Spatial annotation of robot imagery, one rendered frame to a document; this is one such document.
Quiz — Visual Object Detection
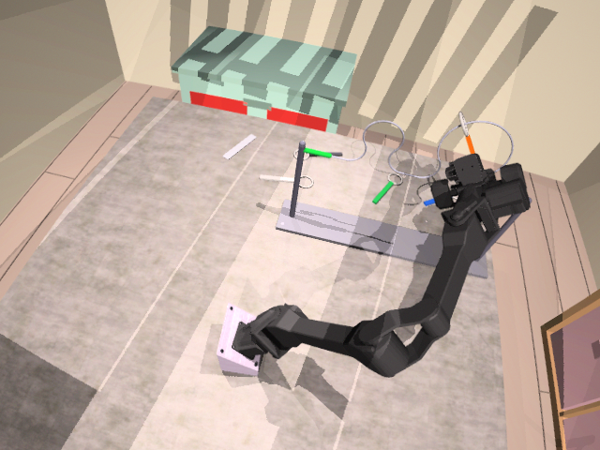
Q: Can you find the orange handle with grey loop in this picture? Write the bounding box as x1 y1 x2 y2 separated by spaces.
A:
458 111 475 154

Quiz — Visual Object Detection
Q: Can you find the black handle with grey loop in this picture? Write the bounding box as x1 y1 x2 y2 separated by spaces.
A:
293 150 343 159

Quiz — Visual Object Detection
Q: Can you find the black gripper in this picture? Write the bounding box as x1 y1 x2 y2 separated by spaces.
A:
430 163 527 209

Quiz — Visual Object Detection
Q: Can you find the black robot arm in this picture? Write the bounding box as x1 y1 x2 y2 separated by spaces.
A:
232 154 531 378

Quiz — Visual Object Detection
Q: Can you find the white hoop with green handle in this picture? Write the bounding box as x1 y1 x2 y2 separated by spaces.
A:
372 172 403 204

